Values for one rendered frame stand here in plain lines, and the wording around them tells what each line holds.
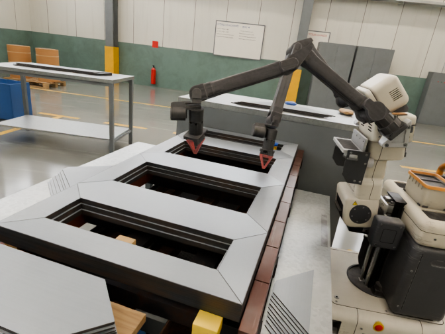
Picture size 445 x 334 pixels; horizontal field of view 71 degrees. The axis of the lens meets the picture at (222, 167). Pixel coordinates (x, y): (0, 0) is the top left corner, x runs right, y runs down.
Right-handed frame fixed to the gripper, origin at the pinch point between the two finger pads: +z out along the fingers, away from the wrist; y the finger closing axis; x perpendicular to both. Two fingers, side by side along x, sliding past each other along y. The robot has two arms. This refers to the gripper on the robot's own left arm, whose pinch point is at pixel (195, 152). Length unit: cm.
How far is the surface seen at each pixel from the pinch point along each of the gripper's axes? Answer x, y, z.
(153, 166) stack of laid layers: -23.5, -4.6, 17.0
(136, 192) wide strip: -12.8, 25.3, 7.8
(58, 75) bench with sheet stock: -249, -173, 57
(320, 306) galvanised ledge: 60, 36, 22
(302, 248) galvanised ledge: 52, 6, 29
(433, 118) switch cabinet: 368, -937, 283
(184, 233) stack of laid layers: 13.7, 38.6, 6.0
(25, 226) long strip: -26, 60, 0
